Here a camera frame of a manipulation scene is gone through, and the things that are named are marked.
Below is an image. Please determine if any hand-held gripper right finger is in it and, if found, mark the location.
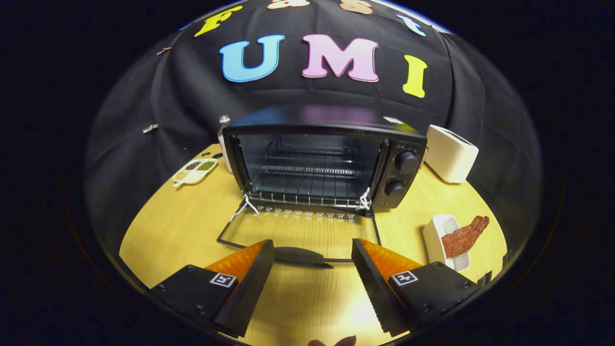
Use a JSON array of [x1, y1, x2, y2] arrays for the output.
[[351, 238, 482, 337]]

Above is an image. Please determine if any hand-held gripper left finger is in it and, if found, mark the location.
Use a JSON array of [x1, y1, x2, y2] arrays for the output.
[[150, 239, 276, 338]]

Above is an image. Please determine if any reddish-brown meat slice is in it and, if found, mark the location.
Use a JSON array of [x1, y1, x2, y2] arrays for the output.
[[441, 215, 491, 258]]

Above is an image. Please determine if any black toaster oven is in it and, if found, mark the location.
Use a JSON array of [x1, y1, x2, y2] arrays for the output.
[[216, 105, 428, 269]]

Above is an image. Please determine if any white toaster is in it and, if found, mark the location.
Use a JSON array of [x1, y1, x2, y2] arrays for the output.
[[425, 124, 480, 184]]

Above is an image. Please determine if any white rectangular dish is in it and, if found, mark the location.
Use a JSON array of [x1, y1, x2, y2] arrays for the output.
[[423, 214, 471, 272]]

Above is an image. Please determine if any white divided condiment dish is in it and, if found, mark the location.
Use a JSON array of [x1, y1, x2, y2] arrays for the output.
[[172, 158, 219, 188]]

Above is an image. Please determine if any small clear bottle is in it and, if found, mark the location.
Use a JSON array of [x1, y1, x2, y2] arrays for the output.
[[218, 115, 234, 173]]

